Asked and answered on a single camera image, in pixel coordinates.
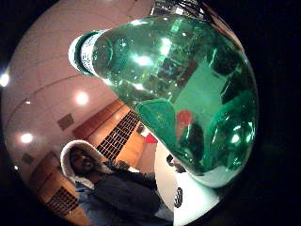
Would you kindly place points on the round ceiling lamp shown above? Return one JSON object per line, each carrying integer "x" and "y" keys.
{"x": 82, "y": 98}
{"x": 4, "y": 79}
{"x": 26, "y": 137}

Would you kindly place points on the black round object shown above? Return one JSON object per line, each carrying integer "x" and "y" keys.
{"x": 178, "y": 197}

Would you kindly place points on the red wall sign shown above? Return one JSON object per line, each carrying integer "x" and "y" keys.
{"x": 151, "y": 138}

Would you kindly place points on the green glass bottle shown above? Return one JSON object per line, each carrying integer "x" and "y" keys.
{"x": 163, "y": 78}

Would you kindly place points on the black wall grille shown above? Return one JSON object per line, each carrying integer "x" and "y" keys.
{"x": 120, "y": 133}
{"x": 62, "y": 201}

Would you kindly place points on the small ceiling spot lamp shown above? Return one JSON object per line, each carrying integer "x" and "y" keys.
{"x": 27, "y": 102}
{"x": 15, "y": 167}

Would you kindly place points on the black object on table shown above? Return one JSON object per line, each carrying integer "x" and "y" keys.
{"x": 174, "y": 163}

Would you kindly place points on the grey ceiling vent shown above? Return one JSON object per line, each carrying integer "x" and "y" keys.
{"x": 66, "y": 121}
{"x": 28, "y": 158}

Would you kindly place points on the the person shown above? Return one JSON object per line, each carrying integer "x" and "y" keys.
{"x": 125, "y": 191}

